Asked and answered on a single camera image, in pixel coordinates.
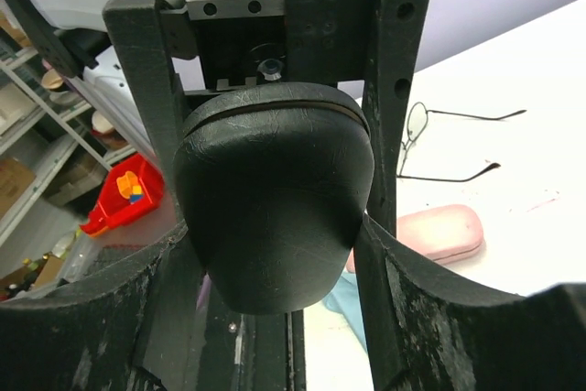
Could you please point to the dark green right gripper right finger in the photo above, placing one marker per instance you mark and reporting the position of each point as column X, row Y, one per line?
column 428, row 328

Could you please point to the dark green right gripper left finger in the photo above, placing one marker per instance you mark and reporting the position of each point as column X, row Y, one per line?
column 129, row 326

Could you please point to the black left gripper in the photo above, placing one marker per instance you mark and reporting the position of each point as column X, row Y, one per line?
column 242, row 42

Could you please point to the light blue cleaning cloth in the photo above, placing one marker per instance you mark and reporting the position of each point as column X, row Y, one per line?
column 344, row 299

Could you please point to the black glasses case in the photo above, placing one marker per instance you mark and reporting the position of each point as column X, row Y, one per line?
column 273, row 183

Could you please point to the thin wire-frame glasses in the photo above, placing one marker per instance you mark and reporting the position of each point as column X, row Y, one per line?
column 440, row 145

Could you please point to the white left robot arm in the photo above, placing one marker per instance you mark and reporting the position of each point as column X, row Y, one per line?
column 236, row 351

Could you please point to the pink glasses case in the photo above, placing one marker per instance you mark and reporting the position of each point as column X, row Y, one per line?
column 444, row 234

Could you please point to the red storage bin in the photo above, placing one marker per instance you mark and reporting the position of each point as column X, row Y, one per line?
column 132, row 189

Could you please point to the metal storage shelf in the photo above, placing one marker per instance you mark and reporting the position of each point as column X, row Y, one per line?
column 45, row 138

